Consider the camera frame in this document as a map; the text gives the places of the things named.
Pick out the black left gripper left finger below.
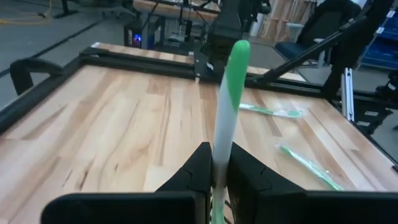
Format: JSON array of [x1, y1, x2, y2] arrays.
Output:
[[157, 142, 214, 194]]

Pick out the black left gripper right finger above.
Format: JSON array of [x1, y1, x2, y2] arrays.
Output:
[[226, 142, 308, 224]]

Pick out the green and white toothbrush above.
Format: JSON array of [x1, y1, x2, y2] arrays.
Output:
[[210, 39, 251, 224], [238, 102, 304, 119], [274, 142, 345, 192]]

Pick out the silver aluminium extrusion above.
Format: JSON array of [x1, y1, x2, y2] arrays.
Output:
[[340, 67, 356, 123]]

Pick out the black computer tower blue lights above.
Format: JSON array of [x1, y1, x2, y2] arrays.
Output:
[[123, 24, 165, 50]]

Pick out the wooden background table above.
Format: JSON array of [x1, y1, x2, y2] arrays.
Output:
[[132, 0, 222, 23]]

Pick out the wooden boards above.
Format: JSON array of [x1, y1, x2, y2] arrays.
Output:
[[257, 0, 313, 43]]

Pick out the black office chair blue seat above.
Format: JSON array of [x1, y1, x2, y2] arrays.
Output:
[[274, 0, 364, 63]]

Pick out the blue storage bins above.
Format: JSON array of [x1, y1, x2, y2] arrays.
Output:
[[361, 9, 398, 70]]

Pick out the black aluminium rig frame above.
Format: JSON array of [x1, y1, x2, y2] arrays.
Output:
[[0, 0, 398, 175]]

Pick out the black frame handle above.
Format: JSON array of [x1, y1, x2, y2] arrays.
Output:
[[9, 57, 65, 96]]

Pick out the yellow floor cable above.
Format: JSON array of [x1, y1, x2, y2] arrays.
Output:
[[0, 0, 53, 26]]

